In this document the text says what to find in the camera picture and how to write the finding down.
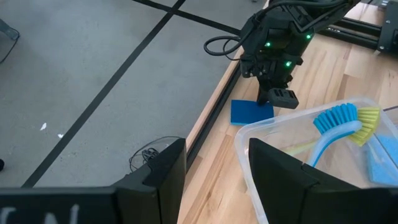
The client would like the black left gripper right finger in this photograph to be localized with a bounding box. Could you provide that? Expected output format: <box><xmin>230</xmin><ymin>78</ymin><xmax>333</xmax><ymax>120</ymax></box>
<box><xmin>248</xmin><ymin>138</ymin><xmax>398</xmax><ymax>224</ymax></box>

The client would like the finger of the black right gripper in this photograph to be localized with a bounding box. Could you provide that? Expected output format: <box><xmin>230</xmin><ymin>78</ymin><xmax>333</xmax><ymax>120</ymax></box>
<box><xmin>267</xmin><ymin>88</ymin><xmax>299</xmax><ymax>110</ymax></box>
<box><xmin>257</xmin><ymin>79</ymin><xmax>271</xmax><ymax>105</ymax></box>

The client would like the black aluminium frame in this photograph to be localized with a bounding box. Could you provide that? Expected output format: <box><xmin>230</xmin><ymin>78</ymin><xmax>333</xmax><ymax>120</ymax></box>
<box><xmin>185</xmin><ymin>0</ymin><xmax>398</xmax><ymax>170</ymax></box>

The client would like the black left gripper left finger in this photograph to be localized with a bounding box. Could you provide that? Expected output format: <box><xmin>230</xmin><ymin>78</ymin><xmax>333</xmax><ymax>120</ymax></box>
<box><xmin>0</xmin><ymin>138</ymin><xmax>187</xmax><ymax>224</ymax></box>

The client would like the clear plastic storage tub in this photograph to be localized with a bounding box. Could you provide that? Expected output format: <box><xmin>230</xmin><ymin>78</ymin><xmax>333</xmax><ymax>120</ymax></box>
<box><xmin>234</xmin><ymin>96</ymin><xmax>398</xmax><ymax>224</ymax></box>

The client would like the black looped floor cable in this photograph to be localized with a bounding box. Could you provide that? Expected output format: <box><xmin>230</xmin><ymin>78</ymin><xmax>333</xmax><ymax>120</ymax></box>
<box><xmin>129</xmin><ymin>136</ymin><xmax>184</xmax><ymax>172</ymax></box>

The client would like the blue kitchen sponge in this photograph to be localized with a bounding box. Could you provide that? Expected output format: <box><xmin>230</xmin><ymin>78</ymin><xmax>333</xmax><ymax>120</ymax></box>
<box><xmin>365</xmin><ymin>133</ymin><xmax>398</xmax><ymax>187</ymax></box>
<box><xmin>229</xmin><ymin>99</ymin><xmax>275</xmax><ymax>126</ymax></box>

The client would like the grey desk foot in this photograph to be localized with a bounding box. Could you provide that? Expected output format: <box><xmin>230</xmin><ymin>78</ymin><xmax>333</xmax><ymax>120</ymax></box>
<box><xmin>0</xmin><ymin>18</ymin><xmax>20</xmax><ymax>63</ymax></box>

